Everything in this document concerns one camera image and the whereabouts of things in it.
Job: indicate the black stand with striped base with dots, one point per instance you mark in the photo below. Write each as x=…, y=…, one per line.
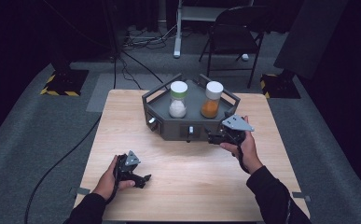
x=64, y=82
x=280, y=87

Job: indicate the grey spice rack with drawers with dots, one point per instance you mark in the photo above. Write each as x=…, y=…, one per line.
x=197, y=127

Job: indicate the person's right hand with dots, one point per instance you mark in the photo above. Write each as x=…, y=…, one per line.
x=246, y=152

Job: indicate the person's left hand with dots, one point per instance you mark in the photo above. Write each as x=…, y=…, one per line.
x=106, y=183

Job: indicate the black folding chair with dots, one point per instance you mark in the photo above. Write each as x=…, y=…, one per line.
x=234, y=34

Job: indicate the dark grey panel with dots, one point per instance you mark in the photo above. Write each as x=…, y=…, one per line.
x=312, y=34

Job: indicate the grey table bracket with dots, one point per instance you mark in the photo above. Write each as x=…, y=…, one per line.
x=82, y=190
x=301, y=196

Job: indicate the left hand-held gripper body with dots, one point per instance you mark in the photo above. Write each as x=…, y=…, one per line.
x=127, y=166

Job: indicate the white desk frame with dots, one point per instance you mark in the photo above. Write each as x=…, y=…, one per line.
x=178, y=31

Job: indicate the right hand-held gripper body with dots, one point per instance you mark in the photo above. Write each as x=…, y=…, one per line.
x=235, y=127

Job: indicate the white salt jar green band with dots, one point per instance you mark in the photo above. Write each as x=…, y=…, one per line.
x=178, y=99

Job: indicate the orange spice jar white lid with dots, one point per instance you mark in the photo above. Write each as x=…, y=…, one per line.
x=211, y=101

